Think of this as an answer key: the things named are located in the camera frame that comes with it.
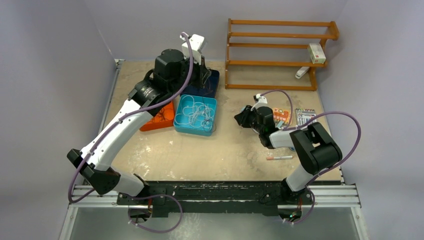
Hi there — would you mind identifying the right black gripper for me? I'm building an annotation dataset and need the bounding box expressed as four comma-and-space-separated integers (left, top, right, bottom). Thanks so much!
234, 105, 264, 134

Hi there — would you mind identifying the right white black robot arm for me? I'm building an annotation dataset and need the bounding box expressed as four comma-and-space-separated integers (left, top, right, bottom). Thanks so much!
234, 105, 343, 204

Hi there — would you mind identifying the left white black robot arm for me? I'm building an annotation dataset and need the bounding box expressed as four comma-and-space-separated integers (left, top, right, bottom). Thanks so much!
67, 49, 211, 205

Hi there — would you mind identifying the dark blue plastic tray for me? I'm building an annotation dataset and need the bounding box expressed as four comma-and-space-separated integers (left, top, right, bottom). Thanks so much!
180, 69, 220, 98

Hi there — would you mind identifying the orange card pack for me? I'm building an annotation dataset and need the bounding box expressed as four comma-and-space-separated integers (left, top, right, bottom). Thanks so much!
272, 107, 291, 127

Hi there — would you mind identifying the light blue plastic tray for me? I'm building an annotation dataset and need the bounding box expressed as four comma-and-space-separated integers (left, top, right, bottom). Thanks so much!
173, 94, 217, 137

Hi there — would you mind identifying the orange plastic tray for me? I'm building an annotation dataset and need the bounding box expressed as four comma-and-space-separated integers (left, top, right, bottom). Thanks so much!
139, 101, 176, 132

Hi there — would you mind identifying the coloured marker set pack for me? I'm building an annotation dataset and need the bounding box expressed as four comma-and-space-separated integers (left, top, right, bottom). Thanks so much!
295, 108, 317, 126

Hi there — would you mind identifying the white orange marker pen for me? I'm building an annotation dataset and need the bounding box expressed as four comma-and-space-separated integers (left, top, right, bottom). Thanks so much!
266, 155, 293, 161

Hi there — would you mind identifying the wooden shelf rack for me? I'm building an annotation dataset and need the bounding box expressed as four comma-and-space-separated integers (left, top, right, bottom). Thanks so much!
224, 18, 340, 92

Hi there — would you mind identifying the white stapler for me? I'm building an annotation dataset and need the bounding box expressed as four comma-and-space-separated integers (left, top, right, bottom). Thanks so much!
295, 66, 310, 79

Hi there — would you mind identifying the white cardboard box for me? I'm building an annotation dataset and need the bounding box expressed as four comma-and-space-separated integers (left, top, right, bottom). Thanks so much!
307, 43, 327, 64

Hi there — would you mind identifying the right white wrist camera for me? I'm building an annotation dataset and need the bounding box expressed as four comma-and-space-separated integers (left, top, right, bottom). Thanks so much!
251, 93, 269, 111

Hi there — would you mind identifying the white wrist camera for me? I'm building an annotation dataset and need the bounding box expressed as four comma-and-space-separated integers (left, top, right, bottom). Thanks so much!
180, 32, 207, 65
251, 93, 269, 111

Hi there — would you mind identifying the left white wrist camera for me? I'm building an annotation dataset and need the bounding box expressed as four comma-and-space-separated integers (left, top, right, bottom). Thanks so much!
180, 32, 207, 65

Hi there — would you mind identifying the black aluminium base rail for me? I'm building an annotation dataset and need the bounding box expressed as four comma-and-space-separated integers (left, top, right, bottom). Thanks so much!
73, 181, 361, 221

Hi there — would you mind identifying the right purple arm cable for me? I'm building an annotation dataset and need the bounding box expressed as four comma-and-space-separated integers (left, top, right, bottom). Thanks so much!
259, 89, 362, 226

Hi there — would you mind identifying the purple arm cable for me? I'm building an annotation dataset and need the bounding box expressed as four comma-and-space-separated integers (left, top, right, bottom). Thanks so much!
259, 89, 362, 226
67, 32, 194, 234

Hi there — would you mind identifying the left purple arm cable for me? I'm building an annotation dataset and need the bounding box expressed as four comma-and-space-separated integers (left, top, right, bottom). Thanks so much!
67, 32, 194, 234

